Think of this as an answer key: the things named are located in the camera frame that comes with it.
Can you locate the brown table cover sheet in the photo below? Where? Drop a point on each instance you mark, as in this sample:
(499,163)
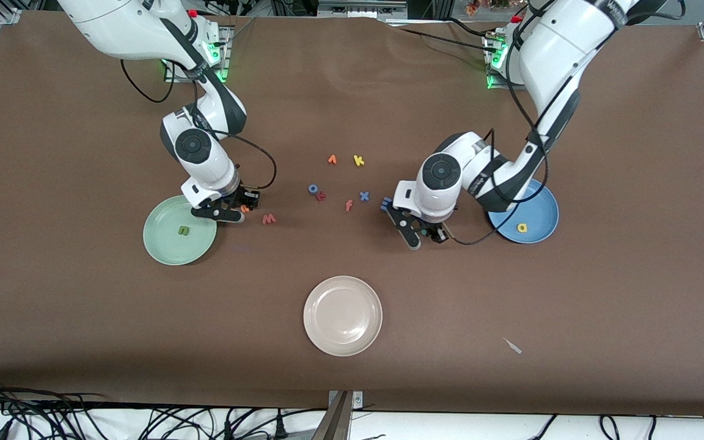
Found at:
(83,336)

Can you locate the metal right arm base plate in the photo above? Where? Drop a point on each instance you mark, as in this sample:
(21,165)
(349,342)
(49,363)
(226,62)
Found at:
(225,61)

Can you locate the red foam letter t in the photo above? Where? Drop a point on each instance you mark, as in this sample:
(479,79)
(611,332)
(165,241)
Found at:
(321,197)

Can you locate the green foam letter n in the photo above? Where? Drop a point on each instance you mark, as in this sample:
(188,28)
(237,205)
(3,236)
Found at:
(183,231)

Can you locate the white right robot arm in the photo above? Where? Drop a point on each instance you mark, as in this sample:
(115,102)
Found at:
(126,24)

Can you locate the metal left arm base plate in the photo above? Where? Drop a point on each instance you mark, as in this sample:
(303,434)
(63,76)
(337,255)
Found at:
(491,82)

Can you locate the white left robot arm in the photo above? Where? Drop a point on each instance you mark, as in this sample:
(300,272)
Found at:
(560,49)

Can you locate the small orange background object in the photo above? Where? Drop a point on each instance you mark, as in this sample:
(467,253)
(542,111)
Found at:
(473,7)

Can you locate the blue plate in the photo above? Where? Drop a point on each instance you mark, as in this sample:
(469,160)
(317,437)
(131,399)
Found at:
(538,214)

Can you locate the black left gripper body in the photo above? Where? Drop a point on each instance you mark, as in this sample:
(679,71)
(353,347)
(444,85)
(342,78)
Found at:
(435,231)

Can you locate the red foam letter w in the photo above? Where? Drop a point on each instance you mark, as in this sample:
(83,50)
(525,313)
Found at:
(269,219)

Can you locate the beige plate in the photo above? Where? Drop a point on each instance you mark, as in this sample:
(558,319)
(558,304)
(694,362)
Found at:
(343,316)

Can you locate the silver background rail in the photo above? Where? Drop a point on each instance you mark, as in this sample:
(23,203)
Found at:
(361,8)

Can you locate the green plate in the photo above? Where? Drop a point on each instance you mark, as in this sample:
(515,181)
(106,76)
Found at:
(168,244)

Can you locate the blue foam letter m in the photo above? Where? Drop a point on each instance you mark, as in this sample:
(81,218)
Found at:
(384,203)

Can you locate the white paper scrap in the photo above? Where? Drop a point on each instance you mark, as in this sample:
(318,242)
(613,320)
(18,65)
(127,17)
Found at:
(513,346)

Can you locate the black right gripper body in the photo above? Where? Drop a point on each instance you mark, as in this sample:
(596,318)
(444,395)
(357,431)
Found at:
(243,197)

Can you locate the metal table edge bracket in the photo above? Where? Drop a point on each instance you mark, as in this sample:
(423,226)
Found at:
(340,418)

